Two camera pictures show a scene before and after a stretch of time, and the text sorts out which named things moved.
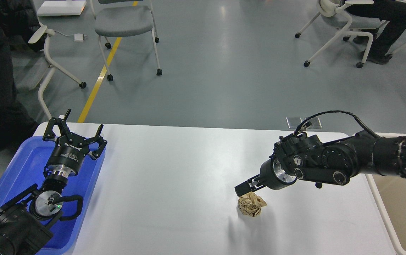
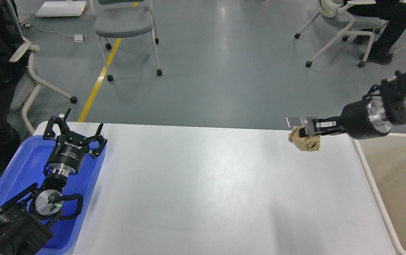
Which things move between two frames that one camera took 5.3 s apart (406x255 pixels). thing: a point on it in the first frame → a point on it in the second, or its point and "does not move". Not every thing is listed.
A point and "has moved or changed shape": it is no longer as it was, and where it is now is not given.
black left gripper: [67, 157] does not move
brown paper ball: [250, 204] has moved or changed shape
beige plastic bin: [404, 204] does not move
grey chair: [31, 68] → [29, 84]
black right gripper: [273, 175] → [354, 118]
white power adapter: [78, 37] does not move
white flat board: [61, 8] does not move
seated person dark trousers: [395, 17] does not move
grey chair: [121, 18] does not move
